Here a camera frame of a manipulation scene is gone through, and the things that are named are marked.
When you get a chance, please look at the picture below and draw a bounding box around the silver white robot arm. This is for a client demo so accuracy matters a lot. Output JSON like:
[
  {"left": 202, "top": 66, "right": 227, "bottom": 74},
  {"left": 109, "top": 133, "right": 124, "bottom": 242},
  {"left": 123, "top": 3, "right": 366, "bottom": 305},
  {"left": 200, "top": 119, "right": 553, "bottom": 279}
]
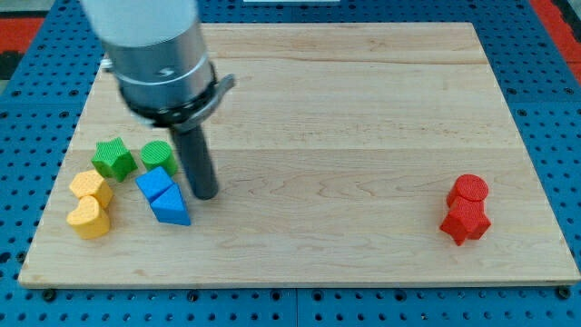
[{"left": 81, "top": 0, "right": 235, "bottom": 133}]

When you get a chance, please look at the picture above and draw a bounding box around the green star block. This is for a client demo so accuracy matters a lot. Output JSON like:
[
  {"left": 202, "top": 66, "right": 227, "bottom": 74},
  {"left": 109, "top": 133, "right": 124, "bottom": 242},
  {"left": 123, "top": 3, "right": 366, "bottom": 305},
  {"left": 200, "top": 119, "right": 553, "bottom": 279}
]
[{"left": 91, "top": 137, "right": 137, "bottom": 182}]

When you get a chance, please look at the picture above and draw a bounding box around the red star block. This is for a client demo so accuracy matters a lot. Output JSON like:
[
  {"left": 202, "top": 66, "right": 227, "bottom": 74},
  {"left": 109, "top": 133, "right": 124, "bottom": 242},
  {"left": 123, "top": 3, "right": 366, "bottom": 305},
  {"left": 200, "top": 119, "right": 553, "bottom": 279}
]
[{"left": 439, "top": 197, "right": 491, "bottom": 246}]

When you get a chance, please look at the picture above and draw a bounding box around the wooden board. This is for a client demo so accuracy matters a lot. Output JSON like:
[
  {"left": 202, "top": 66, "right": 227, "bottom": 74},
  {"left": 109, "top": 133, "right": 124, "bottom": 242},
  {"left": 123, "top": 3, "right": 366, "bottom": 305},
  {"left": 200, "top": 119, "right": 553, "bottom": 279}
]
[{"left": 19, "top": 23, "right": 580, "bottom": 289}]

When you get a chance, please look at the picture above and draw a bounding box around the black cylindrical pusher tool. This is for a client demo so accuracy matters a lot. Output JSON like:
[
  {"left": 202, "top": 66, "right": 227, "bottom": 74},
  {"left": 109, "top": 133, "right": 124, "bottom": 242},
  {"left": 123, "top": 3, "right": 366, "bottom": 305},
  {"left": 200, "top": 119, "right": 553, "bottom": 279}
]
[{"left": 171, "top": 126, "right": 219, "bottom": 200}]

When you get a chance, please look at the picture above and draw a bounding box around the blue triangle block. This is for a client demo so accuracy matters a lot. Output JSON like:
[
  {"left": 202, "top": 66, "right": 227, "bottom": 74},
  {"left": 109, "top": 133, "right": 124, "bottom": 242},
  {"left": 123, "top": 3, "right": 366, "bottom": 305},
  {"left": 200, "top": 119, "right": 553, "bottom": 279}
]
[{"left": 151, "top": 183, "right": 192, "bottom": 226}]

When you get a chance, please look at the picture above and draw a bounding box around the green cylinder block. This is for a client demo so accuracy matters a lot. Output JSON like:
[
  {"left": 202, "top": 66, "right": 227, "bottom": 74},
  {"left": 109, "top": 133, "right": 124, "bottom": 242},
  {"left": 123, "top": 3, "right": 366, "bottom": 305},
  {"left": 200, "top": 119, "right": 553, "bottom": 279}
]
[{"left": 140, "top": 141, "right": 178, "bottom": 176}]

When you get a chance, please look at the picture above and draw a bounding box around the blue cube block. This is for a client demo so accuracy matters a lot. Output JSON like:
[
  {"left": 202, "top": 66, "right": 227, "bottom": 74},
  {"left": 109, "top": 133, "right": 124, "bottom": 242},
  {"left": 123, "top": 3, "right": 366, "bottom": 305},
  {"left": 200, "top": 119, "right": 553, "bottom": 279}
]
[{"left": 135, "top": 166, "right": 174, "bottom": 203}]

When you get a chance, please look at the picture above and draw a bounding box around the red cylinder block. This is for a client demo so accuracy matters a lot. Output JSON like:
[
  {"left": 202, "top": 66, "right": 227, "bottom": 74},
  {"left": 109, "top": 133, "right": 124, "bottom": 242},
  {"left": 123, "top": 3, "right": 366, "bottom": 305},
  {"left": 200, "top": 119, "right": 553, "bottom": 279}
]
[{"left": 446, "top": 174, "right": 489, "bottom": 207}]

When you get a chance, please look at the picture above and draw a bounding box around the yellow hexagon block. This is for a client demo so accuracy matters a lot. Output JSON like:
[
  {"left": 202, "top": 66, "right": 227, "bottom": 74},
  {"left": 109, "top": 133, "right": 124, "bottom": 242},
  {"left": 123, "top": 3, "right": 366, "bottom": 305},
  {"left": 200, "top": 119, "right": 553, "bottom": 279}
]
[{"left": 69, "top": 170, "right": 113, "bottom": 208}]

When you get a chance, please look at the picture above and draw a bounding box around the yellow heart block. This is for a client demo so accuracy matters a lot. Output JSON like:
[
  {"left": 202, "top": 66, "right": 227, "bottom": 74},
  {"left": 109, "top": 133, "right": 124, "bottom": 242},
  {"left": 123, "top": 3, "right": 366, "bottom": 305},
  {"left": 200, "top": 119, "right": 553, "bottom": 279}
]
[{"left": 66, "top": 196, "right": 111, "bottom": 240}]

